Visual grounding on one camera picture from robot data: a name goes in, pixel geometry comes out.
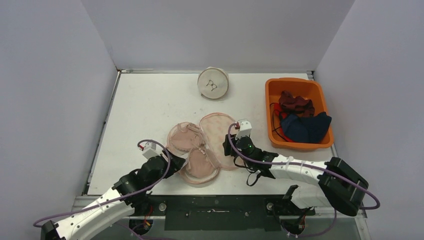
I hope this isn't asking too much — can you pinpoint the floral mesh laundry bag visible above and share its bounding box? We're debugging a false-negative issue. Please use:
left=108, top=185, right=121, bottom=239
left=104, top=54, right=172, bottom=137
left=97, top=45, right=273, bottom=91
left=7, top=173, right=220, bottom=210
left=166, top=112, right=240, bottom=185

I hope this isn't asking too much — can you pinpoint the beige pink lace bra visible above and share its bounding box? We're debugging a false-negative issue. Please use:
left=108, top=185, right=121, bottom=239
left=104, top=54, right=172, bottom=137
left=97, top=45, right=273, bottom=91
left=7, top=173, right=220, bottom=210
left=167, top=122, right=221, bottom=185

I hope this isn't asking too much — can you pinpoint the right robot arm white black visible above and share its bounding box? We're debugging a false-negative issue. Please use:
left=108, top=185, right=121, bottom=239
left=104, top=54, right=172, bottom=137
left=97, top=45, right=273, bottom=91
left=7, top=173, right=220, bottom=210
left=222, top=134, right=369, bottom=217

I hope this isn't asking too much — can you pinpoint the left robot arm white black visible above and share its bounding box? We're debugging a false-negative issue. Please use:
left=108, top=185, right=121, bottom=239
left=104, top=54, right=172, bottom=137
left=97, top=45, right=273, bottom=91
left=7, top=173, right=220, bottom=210
left=40, top=150, right=188, bottom=240

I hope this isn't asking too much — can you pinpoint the round white mesh laundry bag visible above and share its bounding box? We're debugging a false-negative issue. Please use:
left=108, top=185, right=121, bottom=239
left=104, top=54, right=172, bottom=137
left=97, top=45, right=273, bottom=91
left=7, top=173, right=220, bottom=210
left=196, top=66, right=230, bottom=100

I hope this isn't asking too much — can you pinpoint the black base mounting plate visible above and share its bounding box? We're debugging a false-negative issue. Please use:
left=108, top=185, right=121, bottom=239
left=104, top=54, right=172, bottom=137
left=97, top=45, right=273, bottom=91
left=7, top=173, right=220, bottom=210
left=128, top=195, right=316, bottom=234

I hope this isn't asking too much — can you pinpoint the orange plastic bin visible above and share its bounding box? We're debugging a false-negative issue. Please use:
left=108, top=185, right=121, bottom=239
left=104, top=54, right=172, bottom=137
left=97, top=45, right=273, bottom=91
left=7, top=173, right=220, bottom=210
left=264, top=77, right=334, bottom=151

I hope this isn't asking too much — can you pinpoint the maroon garment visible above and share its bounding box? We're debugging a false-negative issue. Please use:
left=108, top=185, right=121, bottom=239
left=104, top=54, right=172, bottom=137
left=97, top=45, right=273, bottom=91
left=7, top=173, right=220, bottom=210
left=278, top=90, right=315, bottom=117

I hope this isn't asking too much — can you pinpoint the navy blue garment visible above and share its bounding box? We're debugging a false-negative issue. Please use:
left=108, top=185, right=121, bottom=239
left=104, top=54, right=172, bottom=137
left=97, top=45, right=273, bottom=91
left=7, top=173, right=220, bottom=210
left=278, top=112, right=332, bottom=144

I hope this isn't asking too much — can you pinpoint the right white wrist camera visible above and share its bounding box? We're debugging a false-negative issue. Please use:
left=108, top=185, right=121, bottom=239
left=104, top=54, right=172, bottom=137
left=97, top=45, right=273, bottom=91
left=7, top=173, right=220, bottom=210
left=235, top=119, right=252, bottom=139

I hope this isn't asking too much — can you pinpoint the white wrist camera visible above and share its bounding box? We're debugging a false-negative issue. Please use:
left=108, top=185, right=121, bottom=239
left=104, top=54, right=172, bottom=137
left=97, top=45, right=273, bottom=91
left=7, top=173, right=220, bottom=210
left=139, top=141, right=162, bottom=160
left=235, top=119, right=252, bottom=139

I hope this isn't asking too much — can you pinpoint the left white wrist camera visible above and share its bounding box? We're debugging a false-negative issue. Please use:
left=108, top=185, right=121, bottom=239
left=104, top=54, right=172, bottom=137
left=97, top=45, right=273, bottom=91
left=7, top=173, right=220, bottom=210
left=139, top=141, right=162, bottom=160

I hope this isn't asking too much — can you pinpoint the red black strappy garment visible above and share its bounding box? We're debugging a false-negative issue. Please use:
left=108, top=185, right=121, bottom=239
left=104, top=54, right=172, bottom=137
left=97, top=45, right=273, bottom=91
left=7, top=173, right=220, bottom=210
left=269, top=102, right=294, bottom=143

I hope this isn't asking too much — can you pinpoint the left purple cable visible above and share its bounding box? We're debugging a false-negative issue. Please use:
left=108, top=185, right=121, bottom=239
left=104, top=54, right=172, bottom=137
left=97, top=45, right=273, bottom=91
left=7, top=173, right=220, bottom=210
left=33, top=139, right=172, bottom=240

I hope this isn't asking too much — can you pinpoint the purple cable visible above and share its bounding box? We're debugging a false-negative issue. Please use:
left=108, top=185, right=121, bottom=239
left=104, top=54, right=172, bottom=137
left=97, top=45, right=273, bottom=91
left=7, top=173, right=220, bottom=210
left=227, top=123, right=381, bottom=238
left=33, top=139, right=172, bottom=240

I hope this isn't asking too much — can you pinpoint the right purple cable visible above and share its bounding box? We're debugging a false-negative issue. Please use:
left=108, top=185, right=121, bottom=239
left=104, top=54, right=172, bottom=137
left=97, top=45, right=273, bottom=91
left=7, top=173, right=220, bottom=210
left=227, top=123, right=381, bottom=238

